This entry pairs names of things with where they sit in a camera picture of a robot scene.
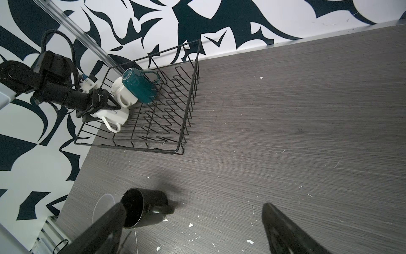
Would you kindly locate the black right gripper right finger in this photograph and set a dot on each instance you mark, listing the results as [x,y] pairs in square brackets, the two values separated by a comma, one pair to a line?
[286,237]

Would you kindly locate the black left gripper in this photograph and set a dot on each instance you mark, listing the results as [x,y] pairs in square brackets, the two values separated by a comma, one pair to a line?
[99,99]

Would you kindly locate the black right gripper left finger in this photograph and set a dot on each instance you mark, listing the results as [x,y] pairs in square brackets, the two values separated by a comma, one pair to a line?
[103,236]

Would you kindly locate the white mug red inside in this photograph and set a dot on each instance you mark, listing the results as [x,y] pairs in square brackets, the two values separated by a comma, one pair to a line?
[122,95]

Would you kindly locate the cream white ceramic mug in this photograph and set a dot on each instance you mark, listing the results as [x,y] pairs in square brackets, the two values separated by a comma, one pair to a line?
[113,119]

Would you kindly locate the green mug white inside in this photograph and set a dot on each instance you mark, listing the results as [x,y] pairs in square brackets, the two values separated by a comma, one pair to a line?
[140,85]

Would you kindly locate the black wire dish rack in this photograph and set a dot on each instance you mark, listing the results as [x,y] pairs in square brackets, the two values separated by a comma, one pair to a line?
[163,125]

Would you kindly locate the clear glass cup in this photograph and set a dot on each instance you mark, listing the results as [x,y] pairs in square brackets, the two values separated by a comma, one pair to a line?
[104,203]

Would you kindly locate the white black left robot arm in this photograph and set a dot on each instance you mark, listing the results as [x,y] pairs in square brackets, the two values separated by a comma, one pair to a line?
[55,79]

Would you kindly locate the black ceramic mug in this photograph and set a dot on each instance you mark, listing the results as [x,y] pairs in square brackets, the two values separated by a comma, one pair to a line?
[145,207]

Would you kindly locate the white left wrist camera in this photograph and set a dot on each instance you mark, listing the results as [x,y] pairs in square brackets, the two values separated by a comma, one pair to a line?
[89,83]

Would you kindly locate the white slotted cable duct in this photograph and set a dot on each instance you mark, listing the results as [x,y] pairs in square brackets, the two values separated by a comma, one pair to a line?
[51,239]

